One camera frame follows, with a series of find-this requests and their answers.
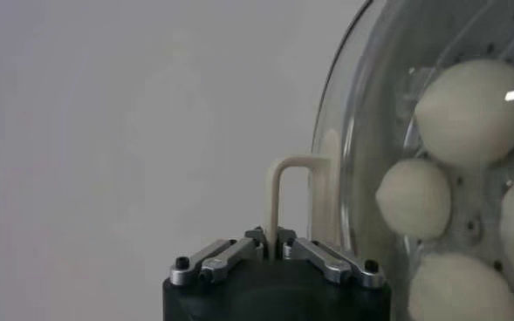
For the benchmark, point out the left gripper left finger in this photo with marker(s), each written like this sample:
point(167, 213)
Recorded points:
point(221, 261)

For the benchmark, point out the steel steamer basket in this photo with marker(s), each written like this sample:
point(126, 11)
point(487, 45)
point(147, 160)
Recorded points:
point(479, 35)

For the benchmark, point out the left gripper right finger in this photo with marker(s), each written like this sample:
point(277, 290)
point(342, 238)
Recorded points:
point(326, 261)

